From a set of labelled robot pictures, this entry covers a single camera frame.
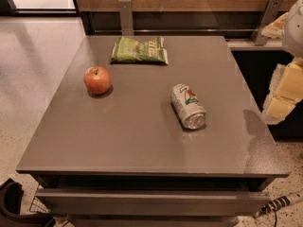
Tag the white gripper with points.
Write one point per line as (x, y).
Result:
(294, 32)

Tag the silver 7up can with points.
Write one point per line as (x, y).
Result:
(188, 107)

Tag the green chip bag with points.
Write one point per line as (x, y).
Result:
(129, 50)

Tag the red apple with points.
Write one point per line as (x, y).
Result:
(97, 80)

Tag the right metal wall bracket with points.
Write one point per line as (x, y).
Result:
(268, 16)

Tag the metal wall bracket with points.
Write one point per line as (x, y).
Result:
(126, 17)
(268, 16)

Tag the left metal wall bracket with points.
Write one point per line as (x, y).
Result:
(126, 17)

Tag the wire basket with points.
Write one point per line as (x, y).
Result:
(37, 206)

